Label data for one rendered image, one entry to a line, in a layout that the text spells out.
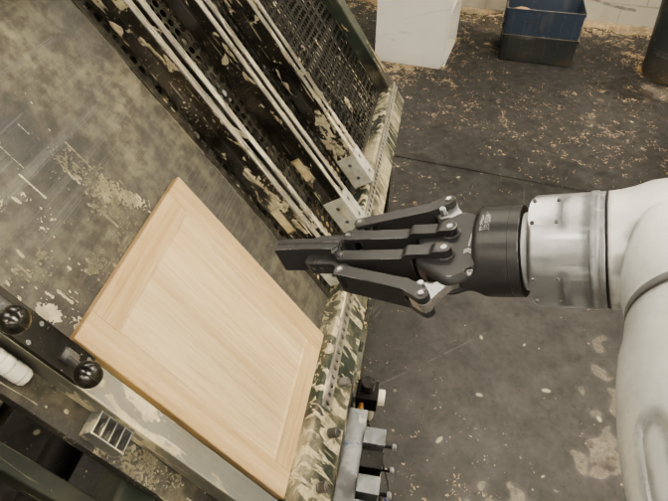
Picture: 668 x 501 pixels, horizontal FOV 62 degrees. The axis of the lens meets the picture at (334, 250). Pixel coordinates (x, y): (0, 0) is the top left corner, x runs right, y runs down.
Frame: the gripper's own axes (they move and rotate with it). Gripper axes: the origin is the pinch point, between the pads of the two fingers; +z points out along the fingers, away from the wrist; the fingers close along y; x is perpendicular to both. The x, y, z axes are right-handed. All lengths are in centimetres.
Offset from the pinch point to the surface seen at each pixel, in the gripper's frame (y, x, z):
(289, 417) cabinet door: -16, 68, 41
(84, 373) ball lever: 9.5, 11.8, 35.9
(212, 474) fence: 6, 49, 40
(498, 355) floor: -114, 181, 27
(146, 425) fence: 6, 33, 43
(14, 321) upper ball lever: 9.8, 0.8, 38.1
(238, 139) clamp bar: -61, 22, 55
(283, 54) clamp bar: -107, 23, 63
